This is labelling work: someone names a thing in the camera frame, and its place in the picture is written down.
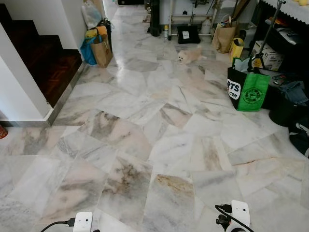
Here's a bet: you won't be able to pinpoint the black round stool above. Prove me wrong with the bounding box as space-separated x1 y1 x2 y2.
269 99 309 127

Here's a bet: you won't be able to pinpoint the blue jeans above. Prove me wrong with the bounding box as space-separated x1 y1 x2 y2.
279 80 309 106

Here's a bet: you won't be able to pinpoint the green and black tote bag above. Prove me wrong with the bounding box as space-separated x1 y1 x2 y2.
227 58 270 112

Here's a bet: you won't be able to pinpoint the white cardboard box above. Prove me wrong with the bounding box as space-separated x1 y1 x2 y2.
251 40 283 72

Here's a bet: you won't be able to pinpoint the grey metal pole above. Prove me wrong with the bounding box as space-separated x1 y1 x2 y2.
249 0 286 68

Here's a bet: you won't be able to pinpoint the yellow bag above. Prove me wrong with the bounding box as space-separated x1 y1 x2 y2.
229 38 244 61

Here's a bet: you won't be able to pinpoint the brown paper bag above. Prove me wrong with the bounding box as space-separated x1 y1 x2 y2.
91 33 113 68
212 20 237 54

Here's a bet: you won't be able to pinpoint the small cream dog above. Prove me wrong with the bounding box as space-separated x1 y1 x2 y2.
177 47 207 65

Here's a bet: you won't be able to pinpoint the white plastic jug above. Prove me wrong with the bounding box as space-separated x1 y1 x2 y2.
201 17 213 34

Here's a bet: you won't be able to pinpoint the black box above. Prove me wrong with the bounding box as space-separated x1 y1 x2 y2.
177 25 201 44

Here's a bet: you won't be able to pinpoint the white metal rack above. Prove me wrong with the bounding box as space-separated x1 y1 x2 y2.
167 0 223 28

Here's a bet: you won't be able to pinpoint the black stand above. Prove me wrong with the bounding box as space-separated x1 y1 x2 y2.
147 0 162 37

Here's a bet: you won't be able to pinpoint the blue shopping bag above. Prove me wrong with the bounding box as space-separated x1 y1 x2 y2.
80 35 97 66

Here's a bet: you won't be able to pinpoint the clear plastic bag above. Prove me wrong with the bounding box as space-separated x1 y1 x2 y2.
81 0 103 29

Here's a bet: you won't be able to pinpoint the dark wooden staircase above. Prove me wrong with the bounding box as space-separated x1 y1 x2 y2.
0 5 83 108

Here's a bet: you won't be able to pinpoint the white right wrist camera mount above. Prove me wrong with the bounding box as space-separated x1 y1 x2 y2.
230 200 251 228

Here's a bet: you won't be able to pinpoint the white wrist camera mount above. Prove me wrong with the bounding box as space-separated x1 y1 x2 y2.
230 200 251 228
72 212 94 232

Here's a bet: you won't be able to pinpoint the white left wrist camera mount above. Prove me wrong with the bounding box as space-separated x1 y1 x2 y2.
72 212 94 232

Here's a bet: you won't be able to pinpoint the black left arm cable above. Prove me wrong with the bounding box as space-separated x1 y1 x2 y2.
41 218 76 232

